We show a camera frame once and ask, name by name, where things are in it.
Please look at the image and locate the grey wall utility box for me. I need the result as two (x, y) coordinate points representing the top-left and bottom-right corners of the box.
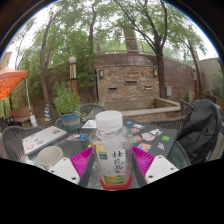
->
(165, 85), (173, 98)

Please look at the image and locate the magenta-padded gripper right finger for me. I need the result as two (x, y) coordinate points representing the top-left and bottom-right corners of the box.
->
(130, 145), (179, 188)

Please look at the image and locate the white printed booklet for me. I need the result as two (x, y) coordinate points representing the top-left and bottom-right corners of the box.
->
(81, 119), (98, 130)

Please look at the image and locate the forked dark-trunk tree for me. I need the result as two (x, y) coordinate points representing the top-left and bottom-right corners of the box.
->
(113, 0), (208, 99)

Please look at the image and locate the black sticker-covered laptop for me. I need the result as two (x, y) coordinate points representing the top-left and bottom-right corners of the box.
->
(122, 119), (179, 158)

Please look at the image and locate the wooden bench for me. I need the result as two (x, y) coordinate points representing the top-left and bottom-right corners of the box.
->
(8, 105), (34, 125)

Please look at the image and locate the white ribbed mug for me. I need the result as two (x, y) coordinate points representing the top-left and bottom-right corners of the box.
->
(37, 145), (64, 172)

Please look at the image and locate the leaning thin-trunk tree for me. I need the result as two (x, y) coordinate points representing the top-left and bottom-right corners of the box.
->
(9, 3), (98, 121)

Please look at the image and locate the silver sticker-covered laptop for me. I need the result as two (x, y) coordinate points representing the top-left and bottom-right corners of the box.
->
(21, 125), (68, 156)

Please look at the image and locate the blue and yellow striped bollard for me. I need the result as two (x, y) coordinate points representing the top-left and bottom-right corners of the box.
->
(43, 103), (53, 123)

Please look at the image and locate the small colourful card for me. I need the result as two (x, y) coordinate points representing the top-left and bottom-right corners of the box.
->
(66, 133), (89, 142)

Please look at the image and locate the globe-topped wooden lamp post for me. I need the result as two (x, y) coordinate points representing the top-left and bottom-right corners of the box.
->
(68, 56), (79, 98)
(191, 65), (200, 101)

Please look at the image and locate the black backpack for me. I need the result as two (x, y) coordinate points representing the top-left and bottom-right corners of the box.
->
(175, 98), (223, 164)

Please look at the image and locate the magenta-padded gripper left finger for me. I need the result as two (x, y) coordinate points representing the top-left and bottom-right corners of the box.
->
(48, 145), (98, 188)

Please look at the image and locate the clear white-capped drink bottle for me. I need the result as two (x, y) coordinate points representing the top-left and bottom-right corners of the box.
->
(89, 110), (134, 189)

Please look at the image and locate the orange patio umbrella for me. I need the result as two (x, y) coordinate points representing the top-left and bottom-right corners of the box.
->
(0, 64), (38, 128)

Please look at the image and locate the green plant in blue pot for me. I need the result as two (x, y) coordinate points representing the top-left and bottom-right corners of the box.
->
(51, 81), (84, 131)

